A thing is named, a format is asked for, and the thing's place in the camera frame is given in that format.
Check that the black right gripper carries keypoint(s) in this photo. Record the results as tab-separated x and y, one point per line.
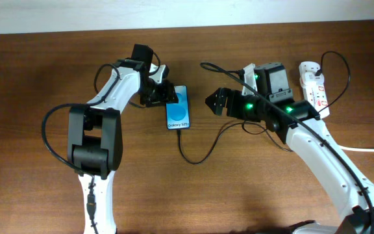
229	103

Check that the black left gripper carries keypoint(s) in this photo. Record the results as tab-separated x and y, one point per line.
165	96

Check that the blue Samsung smartphone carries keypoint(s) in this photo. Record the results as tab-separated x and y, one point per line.
178	114

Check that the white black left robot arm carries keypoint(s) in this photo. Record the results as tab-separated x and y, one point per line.
95	145

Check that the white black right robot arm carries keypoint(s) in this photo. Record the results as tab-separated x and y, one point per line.
266	97

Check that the white charger adapter plug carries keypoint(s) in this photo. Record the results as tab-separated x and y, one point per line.
308	79

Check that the white power strip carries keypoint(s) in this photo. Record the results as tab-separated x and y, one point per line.
315	95

